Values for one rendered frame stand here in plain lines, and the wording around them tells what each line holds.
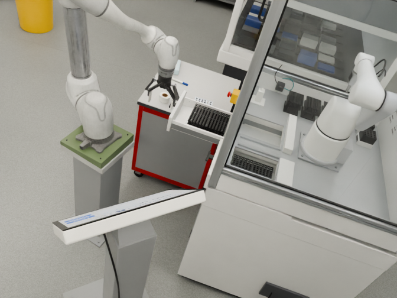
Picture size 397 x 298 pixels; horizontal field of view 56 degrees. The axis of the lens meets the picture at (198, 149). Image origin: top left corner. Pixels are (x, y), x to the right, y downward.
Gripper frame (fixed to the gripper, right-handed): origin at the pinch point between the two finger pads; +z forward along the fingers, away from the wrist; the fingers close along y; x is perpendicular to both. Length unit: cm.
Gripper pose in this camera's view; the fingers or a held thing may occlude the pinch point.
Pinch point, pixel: (160, 103)
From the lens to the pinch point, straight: 221.8
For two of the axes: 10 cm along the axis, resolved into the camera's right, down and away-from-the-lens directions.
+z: -2.0, 7.0, 6.9
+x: 2.6, -6.4, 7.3
